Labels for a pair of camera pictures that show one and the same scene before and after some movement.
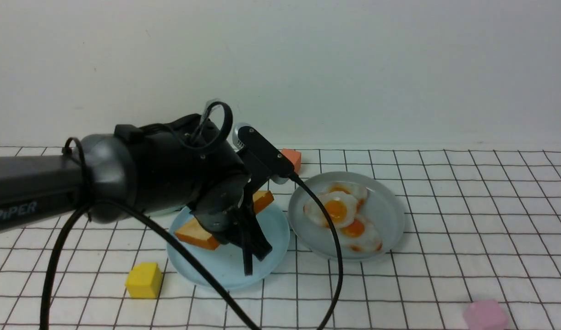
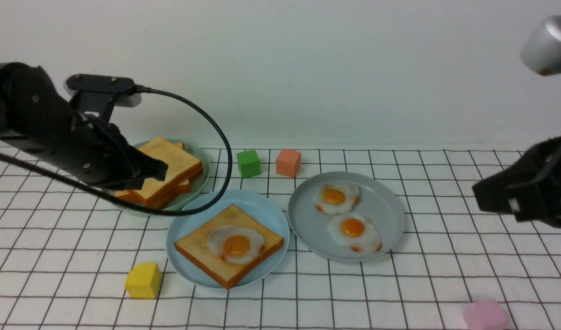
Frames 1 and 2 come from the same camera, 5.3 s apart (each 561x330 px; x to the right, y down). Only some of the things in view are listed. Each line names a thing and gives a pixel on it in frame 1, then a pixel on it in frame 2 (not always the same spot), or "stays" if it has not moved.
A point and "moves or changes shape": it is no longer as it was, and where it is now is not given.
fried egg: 341,207 -> 235,245
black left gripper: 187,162 -> 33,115
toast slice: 193,232 moves or changes shape
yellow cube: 144,280 stays
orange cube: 295,156 stays
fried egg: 360,235 stays
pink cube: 485,315 stays
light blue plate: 227,261 stays
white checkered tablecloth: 481,225 stays
